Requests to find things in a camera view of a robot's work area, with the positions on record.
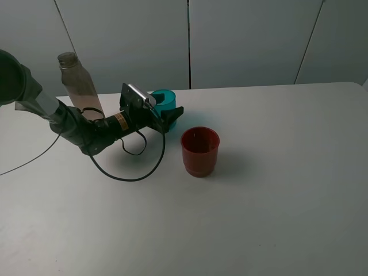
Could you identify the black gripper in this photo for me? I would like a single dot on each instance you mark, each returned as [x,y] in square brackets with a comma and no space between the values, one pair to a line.
[135,115]

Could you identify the teal translucent plastic cup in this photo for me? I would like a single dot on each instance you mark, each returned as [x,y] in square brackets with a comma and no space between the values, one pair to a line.
[169,102]

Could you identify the clear plastic water bottle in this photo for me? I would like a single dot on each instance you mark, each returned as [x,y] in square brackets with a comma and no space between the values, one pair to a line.
[80,87]

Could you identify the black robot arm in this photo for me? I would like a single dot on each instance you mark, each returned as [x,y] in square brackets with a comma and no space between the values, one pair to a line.
[92,137]

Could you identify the red plastic cup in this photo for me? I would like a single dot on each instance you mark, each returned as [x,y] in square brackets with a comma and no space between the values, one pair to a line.
[199,150]

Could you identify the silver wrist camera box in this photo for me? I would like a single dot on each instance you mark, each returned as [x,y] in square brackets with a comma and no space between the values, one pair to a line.
[131,95]

